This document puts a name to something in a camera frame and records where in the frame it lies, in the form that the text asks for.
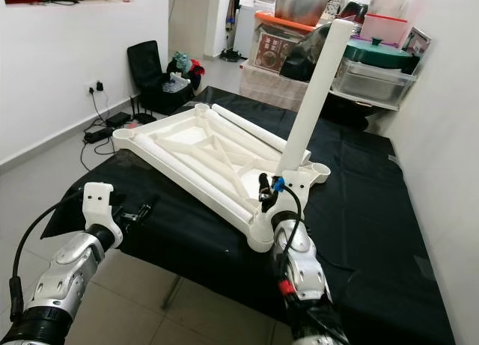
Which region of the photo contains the white plastic table top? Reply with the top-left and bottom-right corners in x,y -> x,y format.
112,102 -> 332,254

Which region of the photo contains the black power adapter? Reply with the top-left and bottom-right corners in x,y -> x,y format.
106,113 -> 132,127
84,128 -> 113,144

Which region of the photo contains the beige cloth covered bench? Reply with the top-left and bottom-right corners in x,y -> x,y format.
239,62 -> 308,114

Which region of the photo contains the black fabric bag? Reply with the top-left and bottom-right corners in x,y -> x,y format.
138,68 -> 199,115

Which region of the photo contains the black wok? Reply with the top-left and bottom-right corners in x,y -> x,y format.
318,91 -> 375,129

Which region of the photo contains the black tablecloth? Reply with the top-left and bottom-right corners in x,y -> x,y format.
40,87 -> 457,345

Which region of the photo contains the white crumpled plastic bag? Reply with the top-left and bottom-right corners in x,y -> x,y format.
166,74 -> 189,93

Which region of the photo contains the red cloth item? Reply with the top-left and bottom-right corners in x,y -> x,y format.
189,59 -> 207,80

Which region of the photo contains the orange lidded storage box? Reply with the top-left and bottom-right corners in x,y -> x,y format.
251,12 -> 315,73

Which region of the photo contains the glossy black bag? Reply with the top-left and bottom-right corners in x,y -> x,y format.
278,22 -> 334,82

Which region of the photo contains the black folding chair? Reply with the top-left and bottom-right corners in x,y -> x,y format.
127,40 -> 165,125

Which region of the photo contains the green pot with lid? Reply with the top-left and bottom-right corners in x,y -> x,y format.
343,37 -> 420,70

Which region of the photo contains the large steel pot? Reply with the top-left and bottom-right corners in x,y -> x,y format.
273,0 -> 334,28

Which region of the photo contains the red lidded plastic container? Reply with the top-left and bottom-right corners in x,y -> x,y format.
361,14 -> 409,48

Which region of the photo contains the framed picture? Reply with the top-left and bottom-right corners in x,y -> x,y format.
403,27 -> 433,55

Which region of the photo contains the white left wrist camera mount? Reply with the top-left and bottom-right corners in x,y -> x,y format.
82,182 -> 117,230

